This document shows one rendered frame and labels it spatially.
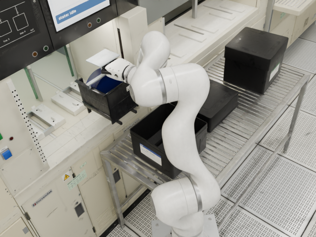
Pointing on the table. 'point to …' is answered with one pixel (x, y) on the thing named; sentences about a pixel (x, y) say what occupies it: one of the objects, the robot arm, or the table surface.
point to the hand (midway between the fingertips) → (104, 61)
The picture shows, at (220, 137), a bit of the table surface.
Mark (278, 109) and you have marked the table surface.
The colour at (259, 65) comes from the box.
